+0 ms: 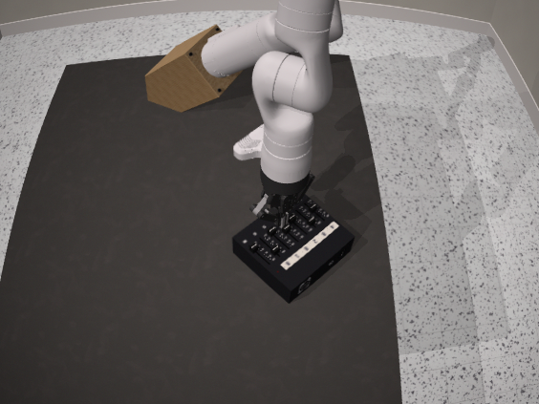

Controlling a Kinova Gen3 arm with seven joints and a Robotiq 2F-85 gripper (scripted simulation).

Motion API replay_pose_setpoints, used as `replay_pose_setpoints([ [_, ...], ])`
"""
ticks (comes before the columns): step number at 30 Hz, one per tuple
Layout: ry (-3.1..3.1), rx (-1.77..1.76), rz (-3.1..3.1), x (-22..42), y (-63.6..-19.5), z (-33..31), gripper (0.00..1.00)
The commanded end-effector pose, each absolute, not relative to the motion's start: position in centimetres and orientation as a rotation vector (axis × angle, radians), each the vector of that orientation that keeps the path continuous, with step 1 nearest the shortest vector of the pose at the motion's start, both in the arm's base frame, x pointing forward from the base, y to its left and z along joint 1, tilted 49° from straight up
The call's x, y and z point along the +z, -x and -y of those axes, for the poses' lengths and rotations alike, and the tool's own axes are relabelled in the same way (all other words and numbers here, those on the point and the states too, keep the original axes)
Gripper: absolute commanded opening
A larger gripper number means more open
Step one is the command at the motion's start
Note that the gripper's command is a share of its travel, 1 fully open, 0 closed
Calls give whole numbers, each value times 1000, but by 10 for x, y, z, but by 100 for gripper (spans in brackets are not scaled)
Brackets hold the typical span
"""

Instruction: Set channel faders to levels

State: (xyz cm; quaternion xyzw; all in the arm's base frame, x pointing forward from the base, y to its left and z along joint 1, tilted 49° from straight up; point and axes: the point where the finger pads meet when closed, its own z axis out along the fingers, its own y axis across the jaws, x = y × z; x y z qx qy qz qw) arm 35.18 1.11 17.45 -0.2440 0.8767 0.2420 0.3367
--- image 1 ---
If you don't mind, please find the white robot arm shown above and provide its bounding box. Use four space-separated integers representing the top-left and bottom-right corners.
202 0 343 183

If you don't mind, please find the black lighting desk with faders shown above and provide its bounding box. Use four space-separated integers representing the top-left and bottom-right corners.
232 194 355 303

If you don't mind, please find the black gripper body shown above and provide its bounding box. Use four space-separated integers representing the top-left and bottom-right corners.
260 168 310 207

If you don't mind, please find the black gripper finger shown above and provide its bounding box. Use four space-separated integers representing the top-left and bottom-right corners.
285 173 314 225
249 193 289 228

